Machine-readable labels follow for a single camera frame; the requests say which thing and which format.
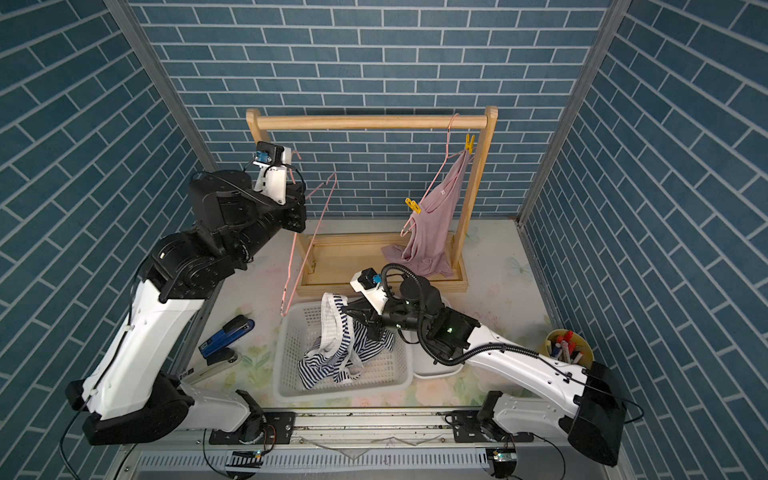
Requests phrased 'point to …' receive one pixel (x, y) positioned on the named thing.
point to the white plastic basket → (296, 325)
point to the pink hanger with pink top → (438, 176)
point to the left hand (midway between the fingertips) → (314, 185)
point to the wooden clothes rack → (354, 263)
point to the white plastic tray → (424, 364)
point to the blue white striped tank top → (344, 345)
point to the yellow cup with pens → (568, 346)
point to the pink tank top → (429, 236)
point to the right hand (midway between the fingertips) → (348, 310)
